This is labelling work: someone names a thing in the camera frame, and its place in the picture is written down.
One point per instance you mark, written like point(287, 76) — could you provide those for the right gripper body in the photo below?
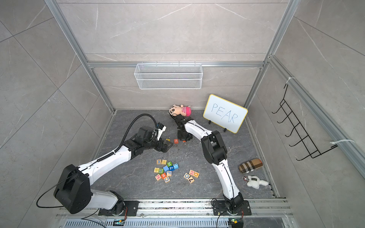
point(184, 137)

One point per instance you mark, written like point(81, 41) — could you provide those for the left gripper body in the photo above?
point(158, 146)

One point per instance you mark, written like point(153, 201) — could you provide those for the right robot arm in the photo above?
point(215, 152)

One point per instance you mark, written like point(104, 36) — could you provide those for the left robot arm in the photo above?
point(74, 190)

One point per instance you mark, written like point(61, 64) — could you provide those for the plush doll pink shirt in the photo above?
point(176, 110)

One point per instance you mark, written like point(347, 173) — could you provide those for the wooden N block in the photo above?
point(158, 177)

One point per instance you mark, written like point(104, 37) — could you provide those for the wooden 7 block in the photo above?
point(191, 179)

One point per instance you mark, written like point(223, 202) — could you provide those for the white plush toy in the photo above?
point(255, 182)

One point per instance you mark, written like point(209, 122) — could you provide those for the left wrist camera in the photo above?
point(159, 130)

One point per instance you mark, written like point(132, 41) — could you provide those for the whiteboard with yellow frame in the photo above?
point(224, 113)

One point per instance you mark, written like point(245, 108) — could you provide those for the white wire mesh basket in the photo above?
point(153, 76)

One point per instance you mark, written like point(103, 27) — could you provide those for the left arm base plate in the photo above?
point(125, 208)

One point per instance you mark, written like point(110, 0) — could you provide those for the aluminium rail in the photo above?
point(204, 208)

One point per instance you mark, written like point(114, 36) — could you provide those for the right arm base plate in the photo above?
point(221, 207)

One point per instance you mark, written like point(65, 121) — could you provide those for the black wire hook rack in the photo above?
point(297, 127)

